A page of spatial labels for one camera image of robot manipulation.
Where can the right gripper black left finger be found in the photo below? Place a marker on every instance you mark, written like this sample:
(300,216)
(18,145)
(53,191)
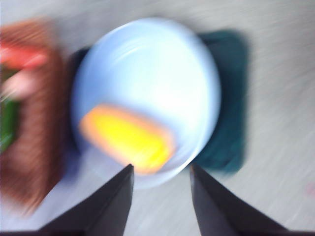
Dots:
(108,204)

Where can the brown egg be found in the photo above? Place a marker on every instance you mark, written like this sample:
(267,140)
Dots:
(21,83)

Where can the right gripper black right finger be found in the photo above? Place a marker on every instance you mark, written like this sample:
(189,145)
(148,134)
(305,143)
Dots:
(214,204)

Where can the black rectangular tray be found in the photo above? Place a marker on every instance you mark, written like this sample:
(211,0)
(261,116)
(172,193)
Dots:
(229,123)

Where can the blue round plate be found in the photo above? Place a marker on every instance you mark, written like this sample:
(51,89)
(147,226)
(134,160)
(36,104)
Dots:
(152,73)

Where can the yellow corn cob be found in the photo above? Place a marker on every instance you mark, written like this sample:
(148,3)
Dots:
(128,137)

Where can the orange carrot with green leaves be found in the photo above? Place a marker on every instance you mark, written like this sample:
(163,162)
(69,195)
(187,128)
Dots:
(24,57)

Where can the green chili pepper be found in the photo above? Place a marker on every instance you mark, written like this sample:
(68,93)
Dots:
(8,125)

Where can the brown wicker basket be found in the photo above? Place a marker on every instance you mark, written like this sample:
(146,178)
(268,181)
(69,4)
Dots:
(41,137)

